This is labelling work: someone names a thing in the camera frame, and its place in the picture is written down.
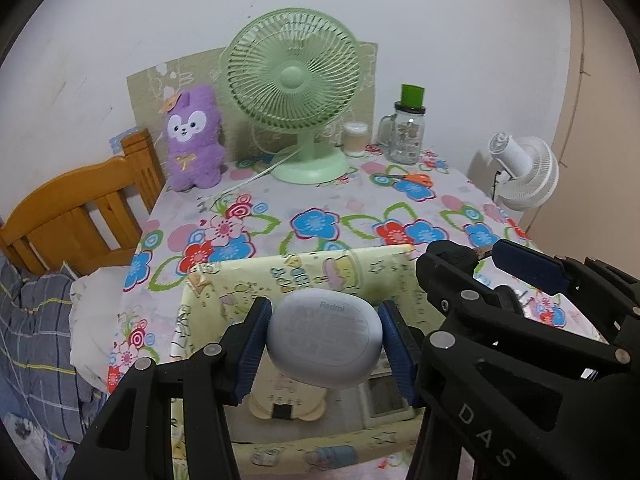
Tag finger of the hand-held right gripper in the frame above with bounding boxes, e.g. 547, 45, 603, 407
407, 240, 631, 480
492, 238, 640, 342

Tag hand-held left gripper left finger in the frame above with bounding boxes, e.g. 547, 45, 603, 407
65, 296, 274, 480

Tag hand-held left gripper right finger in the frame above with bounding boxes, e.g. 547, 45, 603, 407
376, 299, 425, 408

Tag white printed card box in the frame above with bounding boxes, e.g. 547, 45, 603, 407
360, 360, 418, 423

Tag pale grey earbuds case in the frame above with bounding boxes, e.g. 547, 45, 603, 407
265, 287, 387, 390

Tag yellow fabric storage box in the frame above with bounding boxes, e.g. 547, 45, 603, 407
167, 244, 431, 480

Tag white standing fan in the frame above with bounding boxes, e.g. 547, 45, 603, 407
487, 131, 560, 211

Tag floral tablecloth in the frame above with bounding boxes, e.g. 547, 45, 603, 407
107, 147, 601, 480

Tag white pillow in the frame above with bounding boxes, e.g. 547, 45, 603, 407
69, 265, 136, 391

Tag beige door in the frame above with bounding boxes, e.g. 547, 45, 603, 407
520, 0, 640, 281

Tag glass jar with green lid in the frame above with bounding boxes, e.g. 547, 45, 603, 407
376, 83, 427, 166

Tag purple plush toy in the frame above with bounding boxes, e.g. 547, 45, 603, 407
159, 85, 226, 192

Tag cotton swab jar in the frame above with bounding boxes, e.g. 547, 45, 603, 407
342, 121, 370, 158

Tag plaid bedding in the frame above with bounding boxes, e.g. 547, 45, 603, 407
0, 255, 108, 480

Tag wooden bed headboard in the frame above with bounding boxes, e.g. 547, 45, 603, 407
0, 128, 166, 276

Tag white dark-spotted cloth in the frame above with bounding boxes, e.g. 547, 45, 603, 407
5, 412, 51, 480

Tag blue patterned paper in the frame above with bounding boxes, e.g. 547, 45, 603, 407
109, 127, 146, 153

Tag green desk fan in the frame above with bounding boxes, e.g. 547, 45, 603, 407
219, 7, 361, 184

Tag beige patterned board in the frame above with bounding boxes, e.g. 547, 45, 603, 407
126, 40, 377, 161

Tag orange handled scissors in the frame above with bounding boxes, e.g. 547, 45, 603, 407
375, 172, 436, 187

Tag white fan power cord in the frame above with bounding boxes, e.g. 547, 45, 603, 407
215, 147, 296, 196

